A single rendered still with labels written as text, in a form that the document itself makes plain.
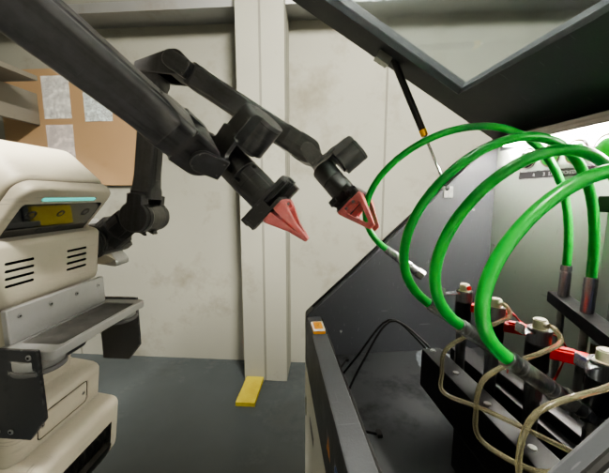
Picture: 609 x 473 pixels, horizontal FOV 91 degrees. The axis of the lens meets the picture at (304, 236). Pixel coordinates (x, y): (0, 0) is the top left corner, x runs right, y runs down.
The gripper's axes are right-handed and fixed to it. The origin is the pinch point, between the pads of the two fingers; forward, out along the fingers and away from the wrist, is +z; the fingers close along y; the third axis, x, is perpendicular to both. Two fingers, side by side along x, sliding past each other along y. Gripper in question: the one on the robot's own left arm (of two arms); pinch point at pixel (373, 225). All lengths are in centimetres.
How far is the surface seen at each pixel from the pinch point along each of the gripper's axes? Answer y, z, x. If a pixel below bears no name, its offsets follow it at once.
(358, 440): -19.7, 29.3, 17.7
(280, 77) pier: 70, -139, -5
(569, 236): 11.3, 24.0, -23.5
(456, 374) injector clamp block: -1.0, 31.1, 6.2
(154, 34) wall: 36, -229, 32
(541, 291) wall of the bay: 29.8, 29.9, -13.9
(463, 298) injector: 0.3, 22.1, -3.3
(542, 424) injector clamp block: -6.8, 40.6, -0.6
